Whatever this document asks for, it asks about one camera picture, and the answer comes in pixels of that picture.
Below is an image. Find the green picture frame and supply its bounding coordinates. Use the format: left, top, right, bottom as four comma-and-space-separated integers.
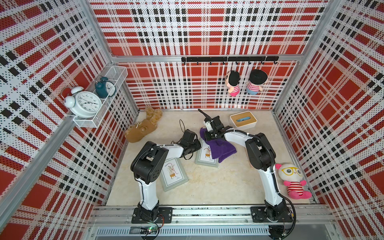
195, 139, 219, 168
161, 158, 189, 192

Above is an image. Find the purple cloth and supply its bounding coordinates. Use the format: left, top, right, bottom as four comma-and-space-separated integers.
200, 128, 237, 164

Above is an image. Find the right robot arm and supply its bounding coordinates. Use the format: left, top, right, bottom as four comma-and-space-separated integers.
201, 112, 287, 221

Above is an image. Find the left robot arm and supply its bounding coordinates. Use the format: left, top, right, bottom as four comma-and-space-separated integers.
131, 130, 201, 220

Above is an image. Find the white tissue box wooden lid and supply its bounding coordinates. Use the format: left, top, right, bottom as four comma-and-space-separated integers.
230, 111, 257, 131

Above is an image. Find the doll with pink clothes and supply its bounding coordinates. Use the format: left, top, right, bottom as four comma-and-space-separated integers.
225, 71, 240, 97

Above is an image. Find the brown plush toy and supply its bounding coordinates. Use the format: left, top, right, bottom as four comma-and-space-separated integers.
125, 106, 163, 143

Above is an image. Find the doll with blue clothes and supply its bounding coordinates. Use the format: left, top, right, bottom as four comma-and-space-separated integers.
246, 69, 268, 95

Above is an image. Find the white pink plush toy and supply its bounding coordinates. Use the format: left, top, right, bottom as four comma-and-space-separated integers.
275, 163, 312, 200

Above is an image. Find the green circuit board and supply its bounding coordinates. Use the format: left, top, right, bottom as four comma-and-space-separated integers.
140, 226, 158, 235

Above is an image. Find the teal alarm clock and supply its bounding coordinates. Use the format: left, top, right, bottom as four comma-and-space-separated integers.
95, 77, 117, 99

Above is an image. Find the white alarm clock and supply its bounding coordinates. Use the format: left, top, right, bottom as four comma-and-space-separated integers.
64, 86, 102, 119

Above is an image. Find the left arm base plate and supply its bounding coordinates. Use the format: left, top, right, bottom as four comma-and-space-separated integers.
131, 207, 173, 224

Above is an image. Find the black hook rail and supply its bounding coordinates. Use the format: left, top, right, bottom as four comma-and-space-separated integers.
181, 56, 279, 63

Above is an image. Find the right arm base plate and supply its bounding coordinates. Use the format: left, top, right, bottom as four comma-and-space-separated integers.
251, 206, 294, 223

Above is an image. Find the white wire shelf basket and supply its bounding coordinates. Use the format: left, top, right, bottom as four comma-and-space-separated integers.
71, 66, 130, 129

